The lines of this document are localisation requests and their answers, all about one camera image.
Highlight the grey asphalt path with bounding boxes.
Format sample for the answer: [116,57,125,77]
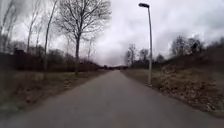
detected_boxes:
[0,69,224,128]

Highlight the grey street lamp pole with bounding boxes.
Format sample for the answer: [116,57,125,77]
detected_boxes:
[138,2,154,86]

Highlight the large bare tree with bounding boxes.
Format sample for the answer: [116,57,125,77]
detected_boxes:
[54,0,113,75]

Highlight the row of thin bare trees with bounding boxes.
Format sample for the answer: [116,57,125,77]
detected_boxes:
[0,0,59,79]

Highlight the dark bushes and trees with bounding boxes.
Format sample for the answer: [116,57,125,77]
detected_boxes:
[124,34,224,71]

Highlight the dark hedge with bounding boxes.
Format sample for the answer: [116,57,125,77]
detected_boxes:
[0,49,103,73]

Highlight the dry grass verge with leaves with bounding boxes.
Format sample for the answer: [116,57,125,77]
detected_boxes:
[120,64,224,118]

